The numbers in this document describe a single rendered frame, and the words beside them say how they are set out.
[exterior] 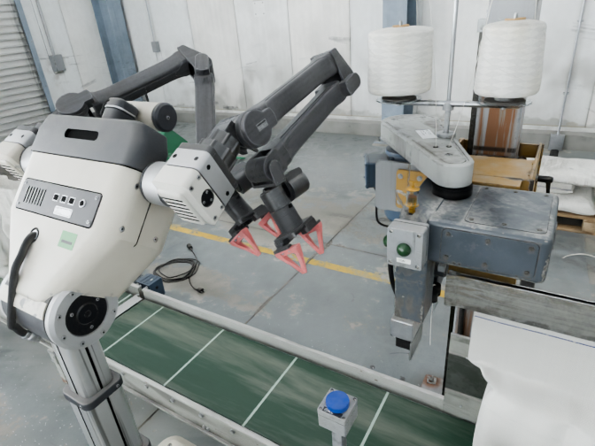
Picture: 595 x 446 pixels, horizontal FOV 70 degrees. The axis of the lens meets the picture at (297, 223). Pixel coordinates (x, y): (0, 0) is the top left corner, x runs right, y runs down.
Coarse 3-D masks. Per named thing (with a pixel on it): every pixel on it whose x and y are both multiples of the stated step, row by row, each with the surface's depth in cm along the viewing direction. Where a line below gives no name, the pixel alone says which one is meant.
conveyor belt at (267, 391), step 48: (144, 336) 208; (192, 336) 205; (240, 336) 202; (192, 384) 178; (240, 384) 176; (288, 384) 174; (336, 384) 172; (288, 432) 154; (384, 432) 151; (432, 432) 150
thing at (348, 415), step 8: (328, 392) 112; (352, 400) 109; (320, 408) 108; (352, 408) 107; (320, 416) 108; (328, 416) 106; (344, 416) 105; (352, 416) 108; (320, 424) 109; (328, 424) 107; (336, 424) 106; (344, 424) 104; (336, 432) 107; (344, 432) 105
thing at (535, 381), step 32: (480, 320) 110; (480, 352) 114; (512, 352) 109; (544, 352) 104; (576, 352) 100; (512, 384) 110; (544, 384) 108; (576, 384) 103; (480, 416) 116; (512, 416) 108; (544, 416) 104; (576, 416) 101
